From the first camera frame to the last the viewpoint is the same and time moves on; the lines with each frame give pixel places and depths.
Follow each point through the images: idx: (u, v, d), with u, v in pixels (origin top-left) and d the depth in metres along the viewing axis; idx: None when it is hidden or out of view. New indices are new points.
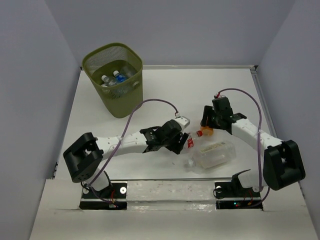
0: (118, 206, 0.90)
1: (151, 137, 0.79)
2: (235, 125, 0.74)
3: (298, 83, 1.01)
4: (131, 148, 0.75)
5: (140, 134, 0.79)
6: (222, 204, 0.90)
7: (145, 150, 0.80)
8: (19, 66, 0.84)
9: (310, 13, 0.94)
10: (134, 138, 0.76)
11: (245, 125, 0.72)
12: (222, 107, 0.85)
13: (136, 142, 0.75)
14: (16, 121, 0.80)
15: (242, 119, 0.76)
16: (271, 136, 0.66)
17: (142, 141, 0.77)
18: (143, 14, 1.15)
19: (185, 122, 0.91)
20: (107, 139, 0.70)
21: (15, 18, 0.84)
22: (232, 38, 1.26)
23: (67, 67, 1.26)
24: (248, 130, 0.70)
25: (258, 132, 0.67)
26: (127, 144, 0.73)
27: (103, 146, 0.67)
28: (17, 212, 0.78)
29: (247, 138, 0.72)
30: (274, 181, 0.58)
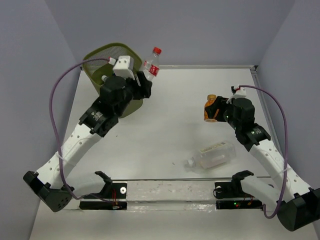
0: (120, 206, 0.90)
1: (95, 118, 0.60)
2: (258, 149, 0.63)
3: (297, 83, 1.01)
4: (81, 149, 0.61)
5: (80, 127, 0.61)
6: (222, 204, 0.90)
7: (102, 133, 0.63)
8: (18, 66, 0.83)
9: (311, 13, 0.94)
10: (76, 138, 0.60)
11: (268, 152, 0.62)
12: (245, 118, 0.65)
13: (80, 141, 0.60)
14: (15, 121, 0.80)
15: (265, 141, 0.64)
16: (298, 177, 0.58)
17: (86, 134, 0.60)
18: (143, 13, 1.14)
19: (127, 65, 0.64)
20: (47, 166, 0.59)
21: (14, 17, 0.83)
22: (232, 37, 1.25)
23: (66, 66, 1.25)
24: (273, 161, 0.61)
25: (286, 169, 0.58)
26: (72, 153, 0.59)
27: (47, 177, 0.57)
28: (17, 213, 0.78)
29: (268, 167, 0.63)
30: (288, 223, 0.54)
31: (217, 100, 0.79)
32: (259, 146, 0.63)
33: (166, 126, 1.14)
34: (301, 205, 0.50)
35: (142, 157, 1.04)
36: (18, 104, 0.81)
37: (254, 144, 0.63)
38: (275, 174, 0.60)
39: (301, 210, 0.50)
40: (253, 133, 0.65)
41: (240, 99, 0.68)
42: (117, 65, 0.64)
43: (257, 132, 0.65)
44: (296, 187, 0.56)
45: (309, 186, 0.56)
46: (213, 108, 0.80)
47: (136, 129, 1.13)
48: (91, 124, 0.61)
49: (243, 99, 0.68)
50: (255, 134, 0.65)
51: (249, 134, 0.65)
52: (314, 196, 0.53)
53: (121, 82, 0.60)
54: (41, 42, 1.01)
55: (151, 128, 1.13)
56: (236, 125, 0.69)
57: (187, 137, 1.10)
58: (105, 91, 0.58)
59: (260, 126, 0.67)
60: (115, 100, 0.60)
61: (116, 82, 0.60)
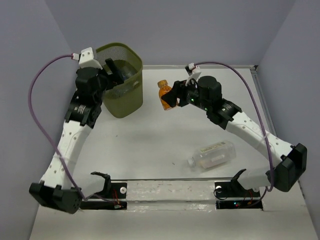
0: (123, 206, 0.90)
1: (80, 111, 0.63)
2: (234, 125, 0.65)
3: (297, 83, 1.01)
4: (77, 145, 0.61)
5: (68, 125, 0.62)
6: (222, 204, 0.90)
7: (91, 124, 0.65)
8: (19, 66, 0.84)
9: (310, 13, 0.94)
10: (69, 135, 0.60)
11: (245, 124, 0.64)
12: (213, 96, 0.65)
13: (75, 136, 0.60)
14: (15, 121, 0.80)
15: (237, 114, 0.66)
16: (278, 139, 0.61)
17: (77, 128, 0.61)
18: (142, 14, 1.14)
19: (92, 57, 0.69)
20: (50, 170, 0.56)
21: (14, 18, 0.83)
22: (232, 37, 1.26)
23: (67, 66, 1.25)
24: (252, 132, 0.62)
25: (265, 136, 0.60)
26: (70, 149, 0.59)
27: (55, 181, 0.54)
28: (18, 212, 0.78)
29: (248, 138, 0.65)
30: (284, 183, 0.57)
31: (175, 85, 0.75)
32: (234, 121, 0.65)
33: (166, 125, 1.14)
34: (290, 165, 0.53)
35: (142, 156, 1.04)
36: (18, 105, 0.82)
37: (229, 121, 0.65)
38: (257, 143, 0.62)
39: (291, 170, 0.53)
40: (224, 111, 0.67)
41: (204, 78, 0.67)
42: (82, 58, 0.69)
43: (226, 108, 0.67)
44: (280, 149, 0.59)
45: (290, 144, 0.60)
46: (174, 93, 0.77)
47: (136, 129, 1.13)
48: (78, 117, 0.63)
49: (206, 79, 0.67)
50: (225, 110, 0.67)
51: (222, 113, 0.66)
52: (297, 152, 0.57)
53: (93, 72, 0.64)
54: (41, 43, 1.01)
55: (151, 128, 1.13)
56: (206, 106, 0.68)
57: (187, 136, 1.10)
58: (81, 82, 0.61)
59: (228, 101, 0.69)
60: (93, 90, 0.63)
61: (88, 72, 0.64)
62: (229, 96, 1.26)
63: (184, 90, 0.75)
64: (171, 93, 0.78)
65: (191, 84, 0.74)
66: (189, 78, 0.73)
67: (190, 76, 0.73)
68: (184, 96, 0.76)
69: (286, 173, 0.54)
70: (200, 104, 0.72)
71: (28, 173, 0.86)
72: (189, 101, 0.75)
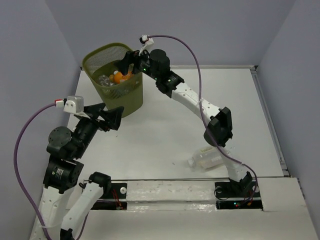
0: (124, 207, 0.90)
1: (60, 175, 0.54)
2: (176, 93, 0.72)
3: (297, 83, 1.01)
4: (61, 208, 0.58)
5: (48, 190, 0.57)
6: (222, 204, 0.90)
7: (72, 184, 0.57)
8: (19, 67, 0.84)
9: (310, 14, 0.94)
10: (49, 203, 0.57)
11: (185, 93, 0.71)
12: (162, 68, 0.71)
13: (55, 205, 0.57)
14: (16, 121, 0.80)
15: (181, 84, 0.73)
16: (210, 103, 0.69)
17: (56, 196, 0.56)
18: (143, 14, 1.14)
19: (77, 110, 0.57)
20: None
21: (15, 18, 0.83)
22: (232, 38, 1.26)
23: (67, 66, 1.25)
24: (189, 97, 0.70)
25: (199, 101, 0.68)
26: (51, 219, 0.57)
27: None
28: (18, 213, 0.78)
29: (187, 104, 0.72)
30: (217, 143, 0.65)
31: (128, 55, 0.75)
32: (176, 90, 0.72)
33: (166, 126, 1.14)
34: (216, 124, 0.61)
35: (142, 156, 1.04)
36: (18, 105, 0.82)
37: (172, 91, 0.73)
38: (194, 108, 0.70)
39: (217, 127, 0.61)
40: (170, 81, 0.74)
41: (155, 53, 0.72)
42: (65, 108, 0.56)
43: (171, 78, 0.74)
44: (210, 111, 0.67)
45: (219, 108, 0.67)
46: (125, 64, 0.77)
47: (136, 129, 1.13)
48: (58, 181, 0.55)
49: (156, 52, 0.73)
50: (171, 81, 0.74)
51: (168, 84, 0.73)
52: (223, 113, 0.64)
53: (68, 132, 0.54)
54: (42, 43, 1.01)
55: (151, 129, 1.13)
56: (156, 76, 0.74)
57: (187, 137, 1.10)
58: (54, 150, 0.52)
59: (174, 73, 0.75)
60: (70, 153, 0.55)
61: (62, 133, 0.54)
62: (229, 96, 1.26)
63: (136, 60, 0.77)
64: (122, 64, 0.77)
65: (143, 54, 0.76)
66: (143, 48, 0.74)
67: (143, 47, 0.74)
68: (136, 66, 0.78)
69: (212, 130, 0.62)
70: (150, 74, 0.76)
71: (28, 174, 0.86)
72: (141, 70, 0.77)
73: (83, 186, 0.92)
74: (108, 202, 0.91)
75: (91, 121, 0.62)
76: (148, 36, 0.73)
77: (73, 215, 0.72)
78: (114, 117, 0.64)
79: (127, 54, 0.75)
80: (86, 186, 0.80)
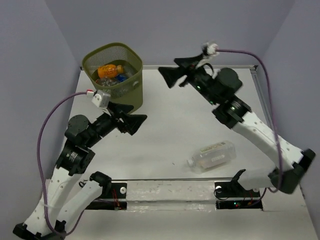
0: (123, 207, 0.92)
1: (71, 159, 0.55)
2: (244, 127, 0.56)
3: (297, 83, 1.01)
4: (65, 192, 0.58)
5: (58, 170, 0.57)
6: (222, 204, 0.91)
7: (81, 171, 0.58)
8: (19, 67, 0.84)
9: (310, 14, 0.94)
10: (56, 183, 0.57)
11: (256, 128, 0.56)
12: (229, 93, 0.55)
13: (61, 186, 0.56)
14: (16, 121, 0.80)
15: (248, 114, 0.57)
16: (288, 143, 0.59)
17: (65, 177, 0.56)
18: (142, 14, 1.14)
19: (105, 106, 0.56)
20: (34, 214, 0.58)
21: (14, 18, 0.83)
22: (232, 38, 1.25)
23: (67, 66, 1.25)
24: (261, 134, 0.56)
25: (278, 142, 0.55)
26: (55, 198, 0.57)
27: (36, 227, 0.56)
28: (18, 213, 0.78)
29: (257, 141, 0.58)
30: (286, 187, 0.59)
31: (183, 67, 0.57)
32: (244, 123, 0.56)
33: (166, 126, 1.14)
34: (301, 174, 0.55)
35: (142, 156, 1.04)
36: (18, 105, 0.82)
37: (238, 122, 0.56)
38: (268, 148, 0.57)
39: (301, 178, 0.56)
40: (234, 109, 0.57)
41: (224, 73, 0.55)
42: (92, 101, 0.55)
43: (235, 106, 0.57)
44: (290, 155, 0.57)
45: (298, 148, 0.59)
46: (174, 75, 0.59)
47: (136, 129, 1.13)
48: (68, 165, 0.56)
49: (226, 71, 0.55)
50: (235, 109, 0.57)
51: (231, 112, 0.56)
52: (307, 157, 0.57)
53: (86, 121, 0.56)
54: (41, 43, 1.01)
55: (151, 129, 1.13)
56: (212, 99, 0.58)
57: (187, 137, 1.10)
58: (70, 135, 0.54)
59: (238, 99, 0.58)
60: (84, 140, 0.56)
61: (80, 121, 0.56)
62: None
63: (191, 73, 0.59)
64: (171, 72, 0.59)
65: (201, 68, 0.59)
66: (204, 61, 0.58)
67: (204, 61, 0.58)
68: (188, 81, 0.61)
69: (296, 181, 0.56)
70: (204, 94, 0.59)
71: (28, 174, 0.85)
72: (195, 88, 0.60)
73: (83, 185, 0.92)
74: (107, 201, 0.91)
75: (111, 119, 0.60)
76: (216, 49, 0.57)
77: (69, 208, 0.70)
78: (135, 122, 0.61)
79: (181, 66, 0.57)
80: (86, 184, 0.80)
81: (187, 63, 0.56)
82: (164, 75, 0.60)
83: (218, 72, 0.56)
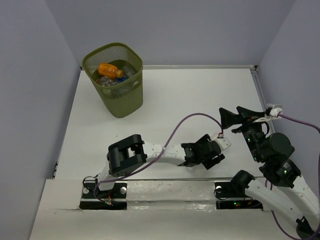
0: (113, 204, 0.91)
1: (187, 154, 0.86)
2: (293, 191, 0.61)
3: (299, 83, 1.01)
4: (172, 158, 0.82)
5: (181, 148, 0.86)
6: (222, 204, 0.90)
7: (181, 164, 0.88)
8: (19, 66, 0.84)
9: (312, 14, 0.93)
10: (175, 151, 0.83)
11: (303, 193, 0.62)
12: (271, 150, 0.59)
13: (176, 155, 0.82)
14: (15, 121, 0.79)
15: (299, 180, 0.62)
16: None
17: (181, 155, 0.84)
18: (143, 14, 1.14)
19: (226, 146, 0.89)
20: (151, 145, 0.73)
21: (14, 18, 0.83)
22: (232, 38, 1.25)
23: (67, 66, 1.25)
24: (308, 201, 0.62)
25: None
26: (168, 154, 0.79)
27: (147, 150, 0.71)
28: (18, 213, 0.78)
29: (300, 205, 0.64)
30: None
31: (241, 117, 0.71)
32: (293, 188, 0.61)
33: (166, 126, 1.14)
34: None
35: None
36: (17, 105, 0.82)
37: (288, 187, 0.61)
38: (310, 214, 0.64)
39: None
40: (285, 173, 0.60)
41: (277, 140, 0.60)
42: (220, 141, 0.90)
43: (286, 168, 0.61)
44: None
45: None
46: (230, 120, 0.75)
47: (137, 129, 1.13)
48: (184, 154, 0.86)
49: (276, 136, 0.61)
50: (286, 173, 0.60)
51: (282, 175, 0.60)
52: None
53: (219, 148, 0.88)
54: (41, 43, 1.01)
55: (152, 129, 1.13)
56: (257, 156, 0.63)
57: (188, 137, 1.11)
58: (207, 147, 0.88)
59: (292, 164, 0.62)
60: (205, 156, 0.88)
61: (215, 146, 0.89)
62: (230, 96, 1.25)
63: (247, 124, 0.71)
64: (229, 117, 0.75)
65: (256, 124, 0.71)
66: (263, 119, 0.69)
67: (264, 118, 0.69)
68: (241, 130, 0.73)
69: None
70: (253, 148, 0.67)
71: (28, 174, 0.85)
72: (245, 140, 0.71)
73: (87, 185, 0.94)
74: (100, 198, 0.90)
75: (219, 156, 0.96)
76: (279, 113, 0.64)
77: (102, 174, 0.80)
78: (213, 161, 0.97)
79: (241, 115, 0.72)
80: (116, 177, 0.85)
81: (246, 115, 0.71)
82: (223, 117, 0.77)
83: (269, 136, 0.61)
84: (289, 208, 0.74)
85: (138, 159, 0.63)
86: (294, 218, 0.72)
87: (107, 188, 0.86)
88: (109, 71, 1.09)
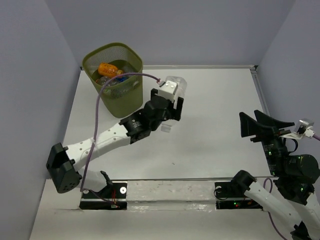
0: (119, 206, 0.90)
1: (132, 126, 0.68)
2: (304, 207, 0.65)
3: (300, 83, 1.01)
4: (112, 145, 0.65)
5: (118, 126, 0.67)
6: (222, 204, 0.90)
7: (133, 140, 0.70)
8: (18, 66, 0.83)
9: (312, 13, 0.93)
10: (113, 135, 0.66)
11: (314, 210, 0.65)
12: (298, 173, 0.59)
13: (115, 137, 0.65)
14: (15, 121, 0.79)
15: (311, 196, 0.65)
16: None
17: (122, 133, 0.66)
18: (143, 13, 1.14)
19: (172, 90, 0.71)
20: (78, 145, 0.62)
21: (14, 18, 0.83)
22: (232, 37, 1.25)
23: (67, 66, 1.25)
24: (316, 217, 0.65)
25: None
26: (103, 144, 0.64)
27: (74, 155, 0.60)
28: (18, 213, 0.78)
29: (308, 218, 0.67)
30: None
31: (269, 130, 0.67)
32: (306, 205, 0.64)
33: None
34: None
35: (143, 155, 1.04)
36: (17, 105, 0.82)
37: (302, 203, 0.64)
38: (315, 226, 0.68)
39: None
40: (301, 190, 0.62)
41: (307, 163, 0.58)
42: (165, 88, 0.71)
43: (303, 185, 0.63)
44: None
45: None
46: (254, 128, 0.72)
47: None
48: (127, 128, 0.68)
49: (308, 159, 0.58)
50: (303, 190, 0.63)
51: (299, 193, 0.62)
52: None
53: (165, 104, 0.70)
54: (41, 43, 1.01)
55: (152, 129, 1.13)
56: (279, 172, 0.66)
57: (187, 137, 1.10)
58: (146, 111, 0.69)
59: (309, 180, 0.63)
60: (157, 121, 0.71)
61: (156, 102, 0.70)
62: (230, 96, 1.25)
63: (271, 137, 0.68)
64: (252, 125, 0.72)
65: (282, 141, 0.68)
66: (293, 137, 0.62)
67: (293, 135, 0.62)
68: (263, 141, 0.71)
69: None
70: (274, 163, 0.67)
71: (28, 174, 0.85)
72: (265, 151, 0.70)
73: None
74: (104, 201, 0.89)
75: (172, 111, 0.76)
76: (314, 134, 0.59)
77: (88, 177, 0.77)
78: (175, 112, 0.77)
79: (270, 128, 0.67)
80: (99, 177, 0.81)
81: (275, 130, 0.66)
82: (244, 121, 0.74)
83: (299, 158, 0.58)
84: (288, 214, 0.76)
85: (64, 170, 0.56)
86: (292, 224, 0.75)
87: (103, 186, 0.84)
88: (109, 72, 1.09)
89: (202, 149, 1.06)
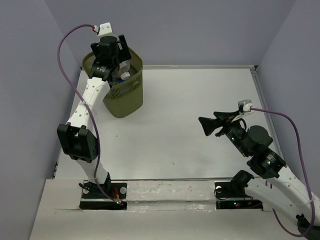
0: (122, 203, 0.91)
1: (101, 71, 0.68)
2: (279, 181, 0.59)
3: (299, 83, 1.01)
4: (100, 96, 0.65)
5: (90, 80, 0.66)
6: (222, 204, 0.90)
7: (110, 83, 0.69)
8: (19, 67, 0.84)
9: (311, 14, 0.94)
10: (92, 88, 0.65)
11: (290, 183, 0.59)
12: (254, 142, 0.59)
13: (97, 89, 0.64)
14: (15, 121, 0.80)
15: (283, 168, 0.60)
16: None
17: (99, 83, 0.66)
18: (143, 14, 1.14)
19: (110, 29, 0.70)
20: (76, 114, 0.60)
21: (14, 20, 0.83)
22: (232, 38, 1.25)
23: (67, 67, 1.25)
24: (296, 191, 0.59)
25: (311, 199, 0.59)
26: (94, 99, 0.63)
27: (80, 122, 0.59)
28: (17, 213, 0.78)
29: (290, 195, 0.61)
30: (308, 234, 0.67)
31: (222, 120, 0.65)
32: (279, 178, 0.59)
33: (166, 126, 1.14)
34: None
35: (143, 155, 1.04)
36: (18, 105, 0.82)
37: (274, 177, 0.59)
38: (300, 203, 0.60)
39: None
40: (269, 164, 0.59)
41: (255, 131, 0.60)
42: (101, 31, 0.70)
43: (270, 159, 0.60)
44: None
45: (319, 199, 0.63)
46: (212, 126, 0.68)
47: (136, 129, 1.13)
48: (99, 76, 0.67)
49: (256, 129, 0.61)
50: (270, 163, 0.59)
51: (266, 166, 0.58)
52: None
53: (114, 38, 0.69)
54: (42, 43, 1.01)
55: (152, 129, 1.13)
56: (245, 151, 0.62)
57: (188, 137, 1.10)
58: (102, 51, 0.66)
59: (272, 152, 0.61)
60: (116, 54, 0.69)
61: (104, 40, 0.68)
62: (230, 96, 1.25)
63: (227, 125, 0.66)
64: (210, 125, 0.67)
65: (236, 122, 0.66)
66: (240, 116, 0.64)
67: (240, 115, 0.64)
68: (224, 131, 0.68)
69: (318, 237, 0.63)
70: (238, 146, 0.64)
71: (28, 174, 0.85)
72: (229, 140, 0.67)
73: (82, 185, 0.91)
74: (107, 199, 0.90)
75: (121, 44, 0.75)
76: (251, 107, 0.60)
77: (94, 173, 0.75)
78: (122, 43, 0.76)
79: (219, 118, 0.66)
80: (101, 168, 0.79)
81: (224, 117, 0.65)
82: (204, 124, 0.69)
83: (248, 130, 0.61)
84: (289, 204, 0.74)
85: (82, 135, 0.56)
86: (294, 215, 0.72)
87: (105, 177, 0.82)
88: None
89: (202, 149, 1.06)
